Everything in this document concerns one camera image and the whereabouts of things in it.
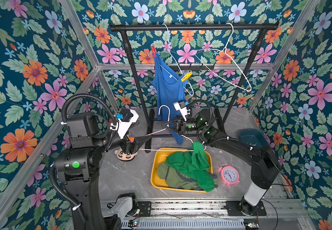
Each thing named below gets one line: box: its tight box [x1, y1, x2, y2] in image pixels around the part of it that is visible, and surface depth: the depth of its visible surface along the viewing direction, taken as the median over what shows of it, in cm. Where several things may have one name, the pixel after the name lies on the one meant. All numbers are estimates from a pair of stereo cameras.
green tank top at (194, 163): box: [165, 140, 215, 192], surface depth 78 cm
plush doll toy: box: [114, 147, 138, 162], surface depth 88 cm
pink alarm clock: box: [217, 163, 241, 187], surface depth 84 cm
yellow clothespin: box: [180, 71, 193, 82], surface depth 60 cm
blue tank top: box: [152, 52, 188, 145], surface depth 72 cm
